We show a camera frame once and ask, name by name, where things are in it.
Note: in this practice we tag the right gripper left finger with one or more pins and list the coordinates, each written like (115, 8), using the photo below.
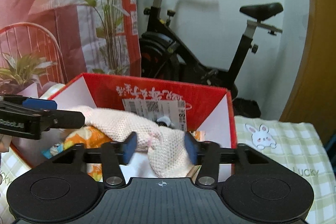
(114, 154)

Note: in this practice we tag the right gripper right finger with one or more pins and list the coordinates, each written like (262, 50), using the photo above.
(207, 155)

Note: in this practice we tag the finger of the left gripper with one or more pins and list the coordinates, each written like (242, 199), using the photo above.
(39, 104)
(65, 119)

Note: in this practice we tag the orange floral plush toy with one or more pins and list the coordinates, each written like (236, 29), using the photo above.
(90, 137)

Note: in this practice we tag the pink knitted cloth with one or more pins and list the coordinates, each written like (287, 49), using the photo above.
(165, 147)

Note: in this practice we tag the blue cartoon snack bag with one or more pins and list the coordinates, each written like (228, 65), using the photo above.
(53, 151)

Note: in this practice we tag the black fabric piece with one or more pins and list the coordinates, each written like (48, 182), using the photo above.
(166, 121)

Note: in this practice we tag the person's hand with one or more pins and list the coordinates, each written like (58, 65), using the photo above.
(5, 141)

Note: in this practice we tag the red strawberry cardboard box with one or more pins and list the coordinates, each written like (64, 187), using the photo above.
(160, 112)

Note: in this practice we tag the checkered bunny tablecloth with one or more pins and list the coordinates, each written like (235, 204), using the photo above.
(288, 150)

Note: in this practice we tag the red printed backdrop cloth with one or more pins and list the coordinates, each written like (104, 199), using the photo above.
(46, 42)

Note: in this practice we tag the wooden door frame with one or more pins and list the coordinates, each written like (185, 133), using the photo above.
(312, 98)

